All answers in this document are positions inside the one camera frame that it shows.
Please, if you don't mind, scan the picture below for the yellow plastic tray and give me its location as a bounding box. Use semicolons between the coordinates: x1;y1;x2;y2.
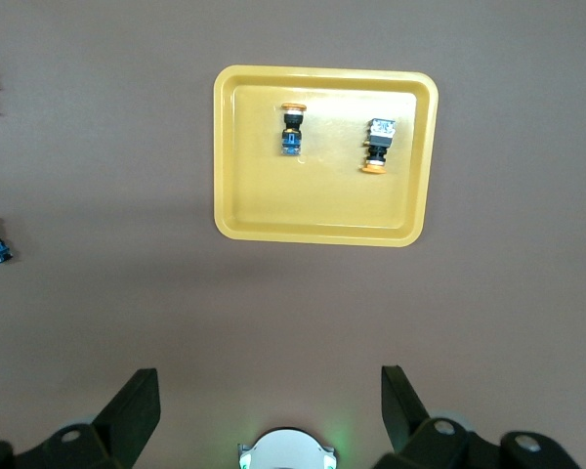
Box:
212;64;440;248

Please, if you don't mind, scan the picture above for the yellow mushroom button grey base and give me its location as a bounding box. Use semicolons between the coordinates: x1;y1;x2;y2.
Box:
358;116;398;176

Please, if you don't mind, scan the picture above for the brown table cover sheet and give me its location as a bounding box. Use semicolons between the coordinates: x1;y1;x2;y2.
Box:
0;0;586;469

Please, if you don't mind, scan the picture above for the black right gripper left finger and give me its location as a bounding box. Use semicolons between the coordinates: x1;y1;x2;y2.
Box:
0;368;161;469

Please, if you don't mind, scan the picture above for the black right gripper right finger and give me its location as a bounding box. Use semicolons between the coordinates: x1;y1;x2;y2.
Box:
373;364;585;469

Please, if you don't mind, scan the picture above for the yellow mushroom button blue base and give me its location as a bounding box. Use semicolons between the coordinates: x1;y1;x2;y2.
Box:
277;101;308;158

